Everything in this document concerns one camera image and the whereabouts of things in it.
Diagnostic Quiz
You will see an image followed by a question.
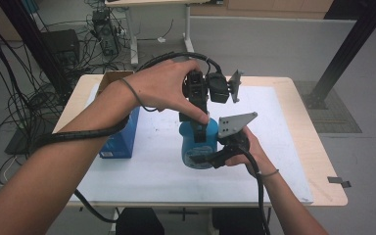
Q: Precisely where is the blue cardboard box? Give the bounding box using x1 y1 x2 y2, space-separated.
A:
96 70 141 160

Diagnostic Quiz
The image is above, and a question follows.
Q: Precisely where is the grey floor mat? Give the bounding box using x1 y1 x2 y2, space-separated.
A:
293 80 363 134

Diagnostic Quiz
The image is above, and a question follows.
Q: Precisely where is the thin black metal post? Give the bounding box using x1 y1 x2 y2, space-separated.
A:
0 0 74 99

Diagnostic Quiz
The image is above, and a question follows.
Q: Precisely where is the person's leg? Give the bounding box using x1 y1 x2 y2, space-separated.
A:
211 208 268 235
116 208 165 235

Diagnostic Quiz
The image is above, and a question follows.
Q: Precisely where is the tangle of black floor cables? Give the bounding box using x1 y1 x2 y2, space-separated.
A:
0 0 135 184

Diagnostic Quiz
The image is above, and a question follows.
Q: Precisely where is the thick black metal post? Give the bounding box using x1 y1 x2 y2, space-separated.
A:
302 0 376 111

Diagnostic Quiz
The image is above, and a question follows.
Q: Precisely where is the person's right leg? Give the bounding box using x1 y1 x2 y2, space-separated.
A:
211 208 268 235

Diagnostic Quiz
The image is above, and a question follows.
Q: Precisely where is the black tape piece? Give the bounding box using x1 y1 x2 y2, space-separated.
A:
326 175 353 189

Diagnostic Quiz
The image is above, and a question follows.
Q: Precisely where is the blue bottle with white cap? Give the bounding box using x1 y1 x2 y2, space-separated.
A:
179 117 219 170

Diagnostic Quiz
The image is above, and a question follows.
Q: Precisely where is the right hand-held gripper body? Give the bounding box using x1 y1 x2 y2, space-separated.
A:
210 112 259 169

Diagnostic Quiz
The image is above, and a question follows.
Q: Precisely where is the white table mat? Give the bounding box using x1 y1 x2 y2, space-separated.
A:
70 83 314 205

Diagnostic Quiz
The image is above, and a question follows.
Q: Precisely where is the person's left hand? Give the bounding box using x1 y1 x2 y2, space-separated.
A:
123 59 211 125

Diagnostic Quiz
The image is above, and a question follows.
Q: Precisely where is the computer tower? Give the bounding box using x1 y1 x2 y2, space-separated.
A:
91 9 121 57

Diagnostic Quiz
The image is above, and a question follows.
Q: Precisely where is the wrist hair tie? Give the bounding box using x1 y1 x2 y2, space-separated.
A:
258 168 280 179
119 77 161 113

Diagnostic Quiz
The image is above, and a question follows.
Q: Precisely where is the wooden table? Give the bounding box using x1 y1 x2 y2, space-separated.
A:
52 73 349 209

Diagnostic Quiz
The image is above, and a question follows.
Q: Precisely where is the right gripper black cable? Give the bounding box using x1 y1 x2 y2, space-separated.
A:
236 145 272 235

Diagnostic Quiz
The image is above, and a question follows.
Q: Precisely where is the left wrist hair tie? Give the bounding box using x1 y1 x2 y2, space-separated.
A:
119 77 161 113

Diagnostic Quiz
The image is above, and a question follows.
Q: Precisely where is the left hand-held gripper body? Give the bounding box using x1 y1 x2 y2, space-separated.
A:
182 69 244 114

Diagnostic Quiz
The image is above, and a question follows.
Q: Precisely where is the black equipment box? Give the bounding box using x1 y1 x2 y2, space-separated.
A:
40 28 81 67

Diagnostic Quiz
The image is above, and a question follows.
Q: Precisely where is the person's left leg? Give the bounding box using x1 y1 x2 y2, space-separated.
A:
116 208 165 235

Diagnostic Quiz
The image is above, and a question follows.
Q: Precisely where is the right wrist hair tie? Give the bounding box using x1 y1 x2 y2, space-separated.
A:
258 168 280 179

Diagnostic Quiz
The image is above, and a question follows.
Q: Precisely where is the person's right hand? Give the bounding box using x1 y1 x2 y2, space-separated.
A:
224 126 277 179

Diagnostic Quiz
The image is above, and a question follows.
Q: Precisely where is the white desk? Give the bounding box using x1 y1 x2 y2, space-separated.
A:
104 0 224 68

